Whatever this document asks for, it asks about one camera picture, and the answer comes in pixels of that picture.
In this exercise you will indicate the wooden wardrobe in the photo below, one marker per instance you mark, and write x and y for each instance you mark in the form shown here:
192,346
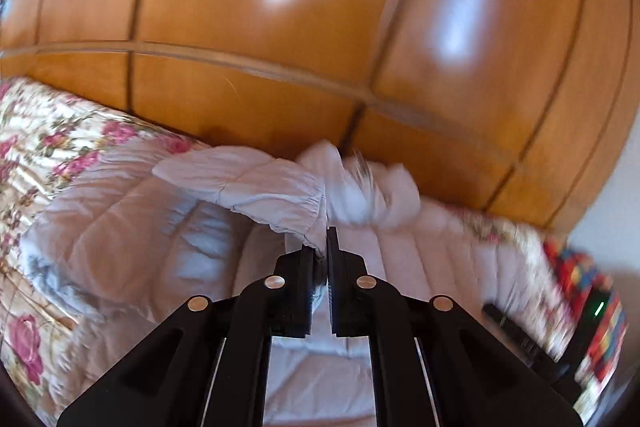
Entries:
310,57

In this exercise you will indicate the colourful patterned cloth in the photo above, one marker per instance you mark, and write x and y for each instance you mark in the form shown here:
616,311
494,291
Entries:
607,342

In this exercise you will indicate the lavender quilted puffer jacket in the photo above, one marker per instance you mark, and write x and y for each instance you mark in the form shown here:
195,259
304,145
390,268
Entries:
150,217

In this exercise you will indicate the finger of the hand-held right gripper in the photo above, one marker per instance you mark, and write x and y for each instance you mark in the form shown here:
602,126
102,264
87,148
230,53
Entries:
515,332

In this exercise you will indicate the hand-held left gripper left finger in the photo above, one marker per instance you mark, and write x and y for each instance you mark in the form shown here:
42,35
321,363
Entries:
303,292

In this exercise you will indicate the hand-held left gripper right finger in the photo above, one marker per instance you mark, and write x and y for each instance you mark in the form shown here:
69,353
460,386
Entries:
334,292

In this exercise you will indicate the floral bedspread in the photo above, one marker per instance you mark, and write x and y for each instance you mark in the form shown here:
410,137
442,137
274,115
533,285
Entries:
35,132

